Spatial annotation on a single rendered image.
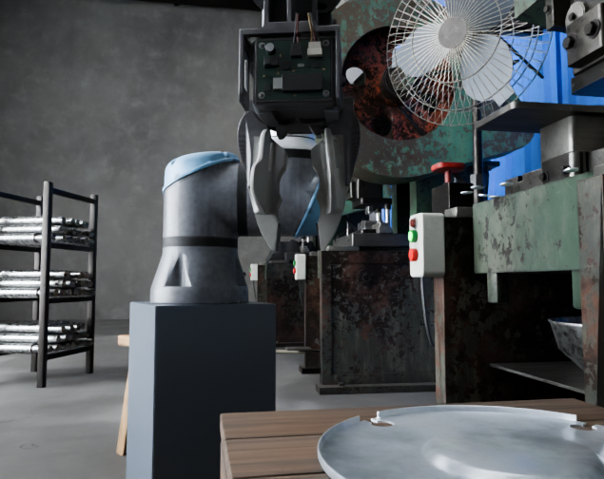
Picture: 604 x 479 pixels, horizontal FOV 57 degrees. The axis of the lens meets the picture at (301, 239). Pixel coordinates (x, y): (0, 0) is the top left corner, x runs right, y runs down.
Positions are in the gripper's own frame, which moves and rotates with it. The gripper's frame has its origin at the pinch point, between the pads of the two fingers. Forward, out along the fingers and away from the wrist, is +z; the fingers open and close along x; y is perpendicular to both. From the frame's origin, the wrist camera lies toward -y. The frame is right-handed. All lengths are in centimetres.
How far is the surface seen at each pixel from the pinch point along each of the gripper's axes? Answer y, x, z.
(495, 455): 1.9, 14.3, 16.2
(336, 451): 0.0, 2.9, 16.8
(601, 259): -29.9, 35.7, 0.7
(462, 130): -195, 51, -63
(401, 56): -153, 22, -79
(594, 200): -30.6, 35.5, -7.1
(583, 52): -59, 47, -39
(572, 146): -54, 42, -20
